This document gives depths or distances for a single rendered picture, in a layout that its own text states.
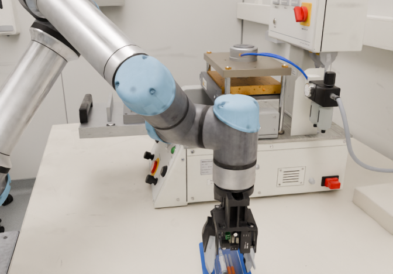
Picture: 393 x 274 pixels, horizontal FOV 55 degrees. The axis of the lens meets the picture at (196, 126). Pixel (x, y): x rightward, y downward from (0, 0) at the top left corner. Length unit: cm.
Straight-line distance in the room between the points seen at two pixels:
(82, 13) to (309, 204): 75
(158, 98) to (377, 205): 70
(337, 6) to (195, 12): 165
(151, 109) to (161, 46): 202
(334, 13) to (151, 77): 60
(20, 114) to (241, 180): 47
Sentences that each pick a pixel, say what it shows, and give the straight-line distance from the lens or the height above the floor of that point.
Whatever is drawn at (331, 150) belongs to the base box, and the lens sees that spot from 109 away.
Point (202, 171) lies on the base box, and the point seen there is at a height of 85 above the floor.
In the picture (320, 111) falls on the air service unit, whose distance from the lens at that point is 93.
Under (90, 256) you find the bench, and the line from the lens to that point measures 90.
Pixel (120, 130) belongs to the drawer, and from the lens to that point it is 99.
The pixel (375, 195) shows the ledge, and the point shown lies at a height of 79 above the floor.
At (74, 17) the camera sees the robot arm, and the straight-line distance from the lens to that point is 66.
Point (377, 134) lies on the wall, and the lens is 153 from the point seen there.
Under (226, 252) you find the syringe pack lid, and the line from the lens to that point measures 85.
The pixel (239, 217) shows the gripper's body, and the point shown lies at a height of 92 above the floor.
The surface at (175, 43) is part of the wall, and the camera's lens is 255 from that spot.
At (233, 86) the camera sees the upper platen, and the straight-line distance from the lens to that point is 100.
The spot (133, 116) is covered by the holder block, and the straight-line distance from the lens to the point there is 99.
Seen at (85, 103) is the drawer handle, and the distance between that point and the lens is 106.
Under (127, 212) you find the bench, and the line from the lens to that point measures 103.
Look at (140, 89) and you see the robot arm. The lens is 50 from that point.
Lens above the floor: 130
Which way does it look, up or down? 20 degrees down
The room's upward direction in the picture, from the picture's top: straight up
